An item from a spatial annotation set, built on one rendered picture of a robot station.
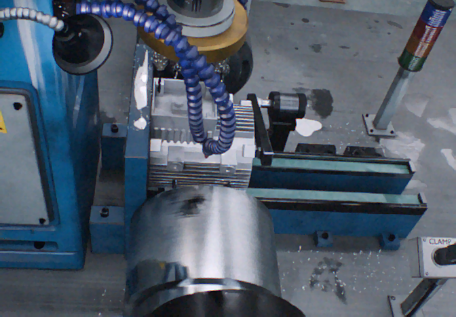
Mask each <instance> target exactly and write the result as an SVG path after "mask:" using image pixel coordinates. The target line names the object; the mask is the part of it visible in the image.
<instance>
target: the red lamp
mask: <svg viewBox="0 0 456 317"><path fill-rule="evenodd" d="M443 27H444V26H431V25H429V24H427V23H425V22H424V21H423V20H422V19H421V16H420V17H419V19H418V21H417V23H416V25H415V28H414V29H413V33H414V35H415V36H416V38H418V39H420V40H422V41H425V42H435V41H436V40H437V39H438V37H439V35H440V32H441V30H442V29H443Z"/></svg>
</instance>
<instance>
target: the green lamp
mask: <svg viewBox="0 0 456 317"><path fill-rule="evenodd" d="M427 57H428V56H426V57H418V56H414V55H412V54H410V53H409V51H408V50H407V49H406V46H405V47H404V49H403V51H402V54H401V56H400V64H401V65H402V66H404V67H405V68H407V69H410V70H419V69H421V68H422V66H423V64H424V62H425V61H426V59H427Z"/></svg>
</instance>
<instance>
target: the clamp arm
mask: <svg viewBox="0 0 456 317"><path fill-rule="evenodd" d="M246 100H249V101H252V108H253V109H252V110H253V113H254V138H255V141H256V146H257V149H258V151H257V159H260V161H261V165H262V166H270V165H271V162H272V158H273V155H274V153H273V151H272V148H271V144H270V142H269V137H268V135H267V130H266V127H265V123H264V120H263V116H262V113H261V108H260V103H261V101H260V98H258V97H257V95H256V94H247V99H246Z"/></svg>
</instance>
